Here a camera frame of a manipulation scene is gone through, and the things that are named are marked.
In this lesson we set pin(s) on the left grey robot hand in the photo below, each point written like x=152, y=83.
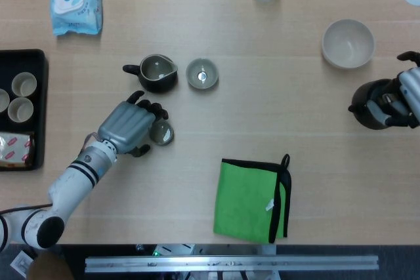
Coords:
x=124, y=126

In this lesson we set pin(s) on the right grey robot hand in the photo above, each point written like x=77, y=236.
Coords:
x=411, y=93

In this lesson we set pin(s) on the dark olive cylindrical teacup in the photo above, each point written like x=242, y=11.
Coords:
x=162, y=134

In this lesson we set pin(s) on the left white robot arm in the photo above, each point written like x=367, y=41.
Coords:
x=72, y=178

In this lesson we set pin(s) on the grey-green teacup upper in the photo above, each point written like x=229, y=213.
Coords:
x=193, y=80

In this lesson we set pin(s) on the cream white bowl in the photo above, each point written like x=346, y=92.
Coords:
x=348, y=47

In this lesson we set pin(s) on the black tray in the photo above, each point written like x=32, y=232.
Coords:
x=41, y=96

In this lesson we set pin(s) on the red and white snack packet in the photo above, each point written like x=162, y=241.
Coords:
x=16, y=149

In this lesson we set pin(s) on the blue wet wipes pack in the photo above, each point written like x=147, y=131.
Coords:
x=77, y=14

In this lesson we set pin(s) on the green cloth with black trim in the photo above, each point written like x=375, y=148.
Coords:
x=243, y=201

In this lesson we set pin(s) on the orange brown object under table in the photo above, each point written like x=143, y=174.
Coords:
x=49, y=268

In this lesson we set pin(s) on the white square floor plate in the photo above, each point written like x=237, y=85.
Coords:
x=21, y=263

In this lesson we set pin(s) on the aluminium rail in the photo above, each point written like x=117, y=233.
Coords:
x=229, y=263

